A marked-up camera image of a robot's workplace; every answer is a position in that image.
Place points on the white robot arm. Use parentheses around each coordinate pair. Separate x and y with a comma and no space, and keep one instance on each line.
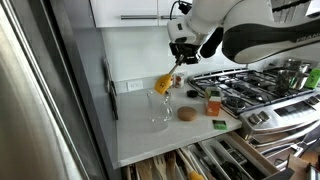
(244,29)

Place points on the green tea bag packet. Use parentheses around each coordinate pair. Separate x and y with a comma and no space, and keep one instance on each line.
(220,124)

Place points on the clear glass jar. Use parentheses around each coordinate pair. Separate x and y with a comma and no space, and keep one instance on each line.
(160,110)

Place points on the stainless gas stove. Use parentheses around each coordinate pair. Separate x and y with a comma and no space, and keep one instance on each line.
(274,118)

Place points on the steel pot on stove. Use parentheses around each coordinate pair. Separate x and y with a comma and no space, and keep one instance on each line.
(293,75)

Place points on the white upper cabinet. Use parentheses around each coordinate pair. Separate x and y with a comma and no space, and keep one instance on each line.
(135,13)

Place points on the white drawer cutlery organizer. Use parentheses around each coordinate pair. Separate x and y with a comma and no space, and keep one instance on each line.
(228,158)

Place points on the stainless steel refrigerator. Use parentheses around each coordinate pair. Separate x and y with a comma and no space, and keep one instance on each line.
(46,106)

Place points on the orange and white smiley spatula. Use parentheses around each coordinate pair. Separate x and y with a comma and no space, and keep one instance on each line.
(163,83)

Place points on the green bottle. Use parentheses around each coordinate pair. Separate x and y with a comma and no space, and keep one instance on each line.
(313,78)

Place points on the wooden fork in drawer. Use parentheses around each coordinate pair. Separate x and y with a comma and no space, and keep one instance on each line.
(160,165)

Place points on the black oven mitt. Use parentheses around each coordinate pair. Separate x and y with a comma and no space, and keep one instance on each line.
(208,49)

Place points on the white wall outlet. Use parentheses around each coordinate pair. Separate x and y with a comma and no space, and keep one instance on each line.
(134,85)

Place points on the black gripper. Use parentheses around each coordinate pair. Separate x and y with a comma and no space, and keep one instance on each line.
(185,53)

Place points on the small black round lid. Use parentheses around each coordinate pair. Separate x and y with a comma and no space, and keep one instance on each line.
(192,93)

